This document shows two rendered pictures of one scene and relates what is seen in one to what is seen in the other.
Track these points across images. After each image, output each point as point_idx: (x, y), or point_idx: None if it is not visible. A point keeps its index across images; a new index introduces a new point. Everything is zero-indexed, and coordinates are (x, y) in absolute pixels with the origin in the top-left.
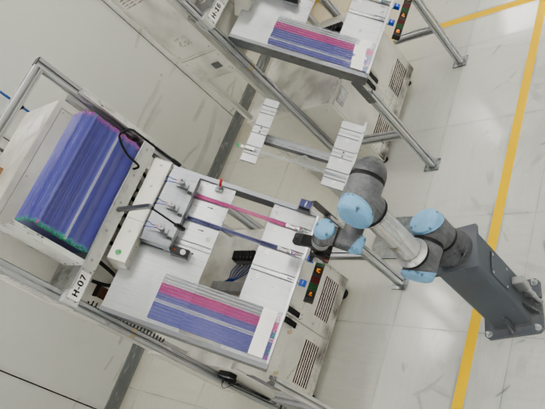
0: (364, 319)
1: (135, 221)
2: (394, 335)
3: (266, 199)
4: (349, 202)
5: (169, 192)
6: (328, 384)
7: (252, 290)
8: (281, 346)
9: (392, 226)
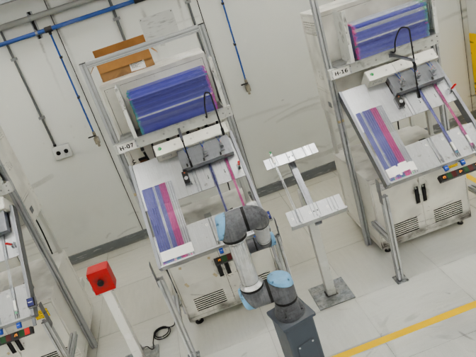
0: (265, 314)
1: (182, 142)
2: (262, 336)
3: (253, 193)
4: (218, 218)
5: (212, 144)
6: (214, 323)
7: (196, 228)
8: (202, 276)
9: (238, 254)
